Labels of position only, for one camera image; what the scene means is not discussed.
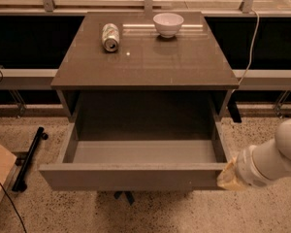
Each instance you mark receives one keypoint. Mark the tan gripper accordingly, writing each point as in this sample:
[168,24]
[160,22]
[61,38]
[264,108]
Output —
[243,170]

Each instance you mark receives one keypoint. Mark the grey top drawer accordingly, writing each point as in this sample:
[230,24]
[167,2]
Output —
[140,141]

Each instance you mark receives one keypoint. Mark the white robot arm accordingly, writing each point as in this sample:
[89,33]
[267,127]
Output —
[260,166]

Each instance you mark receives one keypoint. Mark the grey cabinet with glossy top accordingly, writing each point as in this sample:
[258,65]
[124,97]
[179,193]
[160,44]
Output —
[191,60]

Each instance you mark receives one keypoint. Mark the white ceramic bowl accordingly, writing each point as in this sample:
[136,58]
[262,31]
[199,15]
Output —
[168,24]

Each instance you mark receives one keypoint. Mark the green white soda can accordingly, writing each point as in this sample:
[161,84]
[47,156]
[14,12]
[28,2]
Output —
[110,37]

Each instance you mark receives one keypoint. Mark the black metal bar on floor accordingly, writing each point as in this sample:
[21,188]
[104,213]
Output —
[20,184]

